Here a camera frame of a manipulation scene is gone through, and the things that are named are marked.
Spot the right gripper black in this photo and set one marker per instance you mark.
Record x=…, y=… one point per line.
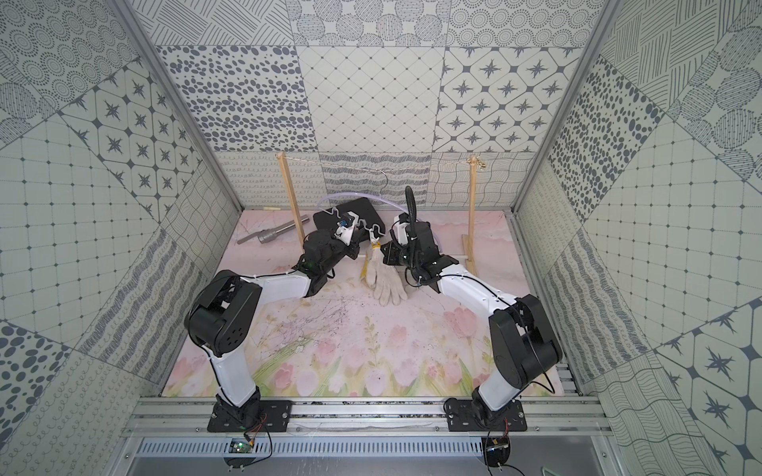
x=390, y=254

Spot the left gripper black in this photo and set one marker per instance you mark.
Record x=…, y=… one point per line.
x=355, y=223

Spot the white work glove yellow cuff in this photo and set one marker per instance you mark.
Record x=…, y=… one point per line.
x=389, y=288

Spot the yellow dotted work glove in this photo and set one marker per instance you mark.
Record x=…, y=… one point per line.
x=370, y=273

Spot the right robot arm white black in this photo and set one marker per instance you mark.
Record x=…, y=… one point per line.
x=524, y=344

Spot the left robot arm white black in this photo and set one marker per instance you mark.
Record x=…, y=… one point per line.
x=220, y=317

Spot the black plastic tool case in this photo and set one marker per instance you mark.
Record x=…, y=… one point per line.
x=370, y=223

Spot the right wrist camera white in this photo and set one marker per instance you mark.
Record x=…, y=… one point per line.
x=399, y=231

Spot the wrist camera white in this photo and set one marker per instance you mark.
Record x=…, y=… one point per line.
x=399, y=231
x=346, y=227

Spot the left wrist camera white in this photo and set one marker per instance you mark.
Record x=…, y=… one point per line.
x=346, y=227

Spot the wooden drying rack frame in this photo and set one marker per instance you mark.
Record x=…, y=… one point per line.
x=473, y=162

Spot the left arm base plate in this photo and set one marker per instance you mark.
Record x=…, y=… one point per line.
x=273, y=416

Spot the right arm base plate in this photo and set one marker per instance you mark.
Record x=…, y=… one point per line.
x=470, y=416

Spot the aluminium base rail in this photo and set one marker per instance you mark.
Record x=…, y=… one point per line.
x=531, y=416

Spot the perforated cable tray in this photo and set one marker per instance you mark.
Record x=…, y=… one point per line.
x=314, y=446

